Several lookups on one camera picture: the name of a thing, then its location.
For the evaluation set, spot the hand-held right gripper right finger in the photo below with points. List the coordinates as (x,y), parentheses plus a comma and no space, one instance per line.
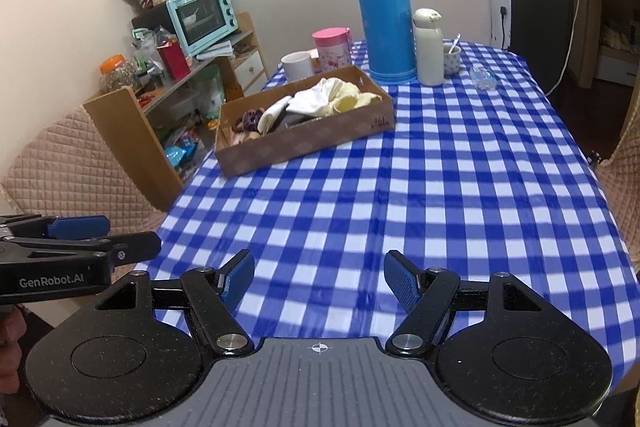
(402,278)

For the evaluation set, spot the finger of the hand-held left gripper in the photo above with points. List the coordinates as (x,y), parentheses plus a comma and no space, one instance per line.
(135,246)
(80,225)

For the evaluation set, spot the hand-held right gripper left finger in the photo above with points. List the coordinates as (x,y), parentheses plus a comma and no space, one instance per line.
(237,276)

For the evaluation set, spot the pink scrunchie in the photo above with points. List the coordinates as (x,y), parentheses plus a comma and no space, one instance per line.
(242,138)

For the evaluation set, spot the cardboard box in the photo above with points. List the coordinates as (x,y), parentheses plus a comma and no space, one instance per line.
(305,147)

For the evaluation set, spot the purple scrunchie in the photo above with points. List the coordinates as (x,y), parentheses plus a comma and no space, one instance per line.
(248,119)

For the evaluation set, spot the dark grey face mask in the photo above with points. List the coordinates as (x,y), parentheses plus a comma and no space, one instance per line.
(296,122)

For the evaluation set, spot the cream towel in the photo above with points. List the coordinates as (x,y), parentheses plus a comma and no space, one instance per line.
(357,100)

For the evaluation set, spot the white cloth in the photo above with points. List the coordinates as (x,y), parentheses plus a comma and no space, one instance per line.
(312,100)

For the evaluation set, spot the person's left hand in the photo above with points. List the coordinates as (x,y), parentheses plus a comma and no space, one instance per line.
(11,347)

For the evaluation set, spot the quilted beige chair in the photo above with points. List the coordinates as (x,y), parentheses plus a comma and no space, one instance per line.
(622,187)
(55,167)

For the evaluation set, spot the wooden shelf cabinet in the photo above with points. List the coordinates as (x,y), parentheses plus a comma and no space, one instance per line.
(135,142)

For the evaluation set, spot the blue snack packet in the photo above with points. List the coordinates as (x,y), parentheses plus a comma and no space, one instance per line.
(181,155)

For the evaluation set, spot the orange lid jar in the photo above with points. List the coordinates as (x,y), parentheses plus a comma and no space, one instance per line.
(119,76)

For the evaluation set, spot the white jug with green lid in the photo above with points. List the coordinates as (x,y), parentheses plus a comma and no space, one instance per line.
(212,93)

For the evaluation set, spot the red box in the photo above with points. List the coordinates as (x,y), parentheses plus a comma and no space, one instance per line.
(174,62)

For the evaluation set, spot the clear plastic bag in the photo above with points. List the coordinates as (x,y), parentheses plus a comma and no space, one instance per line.
(150,44)
(483,78)

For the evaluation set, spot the paper booklet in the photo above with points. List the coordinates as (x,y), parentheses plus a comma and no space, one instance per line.
(215,50)

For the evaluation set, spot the black microwave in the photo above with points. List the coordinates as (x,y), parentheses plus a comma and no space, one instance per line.
(150,21)

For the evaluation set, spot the white mug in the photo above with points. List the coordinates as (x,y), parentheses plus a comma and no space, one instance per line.
(297,66)

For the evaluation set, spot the small patterned cup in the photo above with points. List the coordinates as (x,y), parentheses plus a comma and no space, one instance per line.
(451,63)

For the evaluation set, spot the white insulated bottle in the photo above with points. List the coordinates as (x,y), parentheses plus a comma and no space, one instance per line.
(429,52)

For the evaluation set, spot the pink cartoon cup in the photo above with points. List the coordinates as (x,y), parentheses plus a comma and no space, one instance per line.
(334,53)

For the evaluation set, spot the teal toaster oven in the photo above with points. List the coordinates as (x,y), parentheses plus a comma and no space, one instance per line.
(202,19)

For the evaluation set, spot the white spoon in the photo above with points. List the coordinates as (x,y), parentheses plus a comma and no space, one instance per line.
(455,43)

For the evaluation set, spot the blue thermos flask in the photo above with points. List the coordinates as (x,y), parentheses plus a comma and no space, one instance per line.
(387,17)

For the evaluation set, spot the black fridge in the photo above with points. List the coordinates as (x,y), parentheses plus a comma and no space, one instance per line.
(540,22)

